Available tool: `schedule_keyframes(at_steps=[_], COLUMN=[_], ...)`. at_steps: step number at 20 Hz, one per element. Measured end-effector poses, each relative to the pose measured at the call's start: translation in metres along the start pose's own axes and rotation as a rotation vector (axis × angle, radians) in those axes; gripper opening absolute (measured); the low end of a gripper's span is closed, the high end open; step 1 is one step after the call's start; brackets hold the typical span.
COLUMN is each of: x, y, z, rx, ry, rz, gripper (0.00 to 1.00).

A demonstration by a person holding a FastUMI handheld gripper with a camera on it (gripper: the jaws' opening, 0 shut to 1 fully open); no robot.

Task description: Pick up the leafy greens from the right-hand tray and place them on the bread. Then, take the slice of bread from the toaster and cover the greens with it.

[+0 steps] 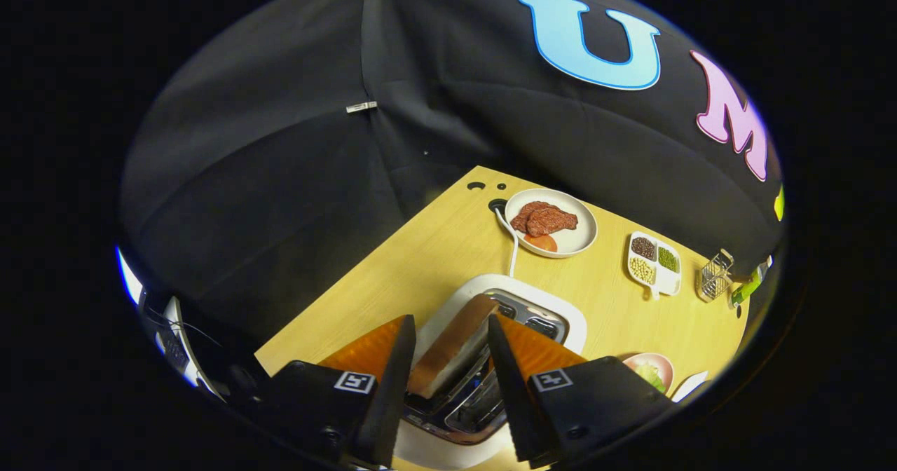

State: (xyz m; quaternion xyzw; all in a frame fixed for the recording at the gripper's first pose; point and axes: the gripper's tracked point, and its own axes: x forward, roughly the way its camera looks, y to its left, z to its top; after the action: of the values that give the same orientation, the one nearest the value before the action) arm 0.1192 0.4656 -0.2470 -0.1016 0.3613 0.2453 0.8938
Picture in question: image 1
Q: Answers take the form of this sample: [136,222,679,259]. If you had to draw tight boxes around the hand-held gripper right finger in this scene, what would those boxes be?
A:
[487,315,673,468]

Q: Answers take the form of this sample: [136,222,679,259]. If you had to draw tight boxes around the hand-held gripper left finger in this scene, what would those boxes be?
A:
[263,315,417,468]

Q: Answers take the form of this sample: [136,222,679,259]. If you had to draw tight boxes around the toasted bread slice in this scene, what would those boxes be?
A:
[406,294,500,398]

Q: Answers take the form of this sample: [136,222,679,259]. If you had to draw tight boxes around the green lettuce leaf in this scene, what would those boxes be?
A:
[633,362,666,393]

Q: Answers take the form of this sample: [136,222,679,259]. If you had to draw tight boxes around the cream white toaster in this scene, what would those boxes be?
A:
[392,273,588,470]

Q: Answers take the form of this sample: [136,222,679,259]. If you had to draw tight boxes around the pink round plate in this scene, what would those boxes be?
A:
[622,353,675,395]

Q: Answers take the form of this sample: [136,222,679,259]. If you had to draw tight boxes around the white round plate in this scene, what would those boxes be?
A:
[505,189,598,259]

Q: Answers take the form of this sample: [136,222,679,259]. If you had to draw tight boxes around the white square plate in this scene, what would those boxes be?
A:
[671,371,708,403]

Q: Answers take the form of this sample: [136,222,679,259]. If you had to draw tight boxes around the brown meat steak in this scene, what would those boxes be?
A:
[510,201,579,238]

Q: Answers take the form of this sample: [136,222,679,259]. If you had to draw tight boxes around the white divided bean dish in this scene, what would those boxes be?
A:
[627,231,682,300]

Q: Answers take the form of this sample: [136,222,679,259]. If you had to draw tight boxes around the metal mesh holder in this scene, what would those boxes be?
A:
[696,249,734,303]

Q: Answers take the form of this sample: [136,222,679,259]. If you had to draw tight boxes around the black backdrop cloth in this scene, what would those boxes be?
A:
[119,0,786,360]

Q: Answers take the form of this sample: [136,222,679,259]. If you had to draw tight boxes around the green label plastic bottle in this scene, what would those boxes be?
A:
[729,261,772,308]

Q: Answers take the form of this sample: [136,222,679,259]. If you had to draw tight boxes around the white toaster cable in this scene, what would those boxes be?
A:
[494,207,520,278]

